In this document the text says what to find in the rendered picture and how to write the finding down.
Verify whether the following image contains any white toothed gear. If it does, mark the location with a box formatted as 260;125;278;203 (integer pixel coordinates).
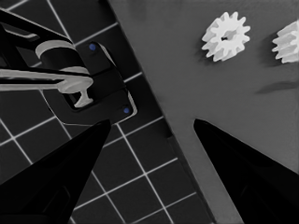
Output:
201;11;251;63
271;20;299;64

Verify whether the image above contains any dark robot body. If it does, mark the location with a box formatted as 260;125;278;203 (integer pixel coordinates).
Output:
0;8;138;127

